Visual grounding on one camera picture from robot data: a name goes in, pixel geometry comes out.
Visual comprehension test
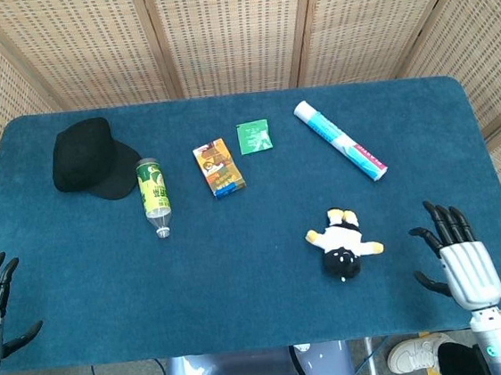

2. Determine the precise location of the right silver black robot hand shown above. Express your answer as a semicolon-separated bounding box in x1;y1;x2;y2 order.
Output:
406;193;501;317

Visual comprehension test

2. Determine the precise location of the black-white plush toy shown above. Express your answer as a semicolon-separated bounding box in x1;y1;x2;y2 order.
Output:
302;202;388;287

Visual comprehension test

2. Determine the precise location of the white sneaker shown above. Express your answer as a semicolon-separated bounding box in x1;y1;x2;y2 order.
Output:
385;330;455;375

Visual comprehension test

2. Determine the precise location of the white teal wrapped roll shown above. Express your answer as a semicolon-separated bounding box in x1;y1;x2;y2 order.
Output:
292;93;390;190

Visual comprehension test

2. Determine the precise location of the black baseball cap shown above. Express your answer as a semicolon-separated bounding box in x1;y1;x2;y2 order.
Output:
46;112;147;207

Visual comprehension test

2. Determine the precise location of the green yellow plastic bottle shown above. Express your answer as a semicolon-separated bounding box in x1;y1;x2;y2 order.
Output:
134;156;176;241

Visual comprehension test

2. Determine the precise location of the blue table cloth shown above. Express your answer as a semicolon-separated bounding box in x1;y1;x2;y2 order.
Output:
0;64;501;375

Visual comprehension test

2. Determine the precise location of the green sachet packet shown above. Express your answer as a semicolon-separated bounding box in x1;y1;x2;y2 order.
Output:
234;118;274;157

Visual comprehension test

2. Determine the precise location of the orange cartoon carton box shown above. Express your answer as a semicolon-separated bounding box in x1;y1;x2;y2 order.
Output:
190;135;249;202

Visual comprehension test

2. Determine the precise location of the woven bamboo folding screen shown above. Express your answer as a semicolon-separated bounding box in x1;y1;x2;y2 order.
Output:
0;0;501;322

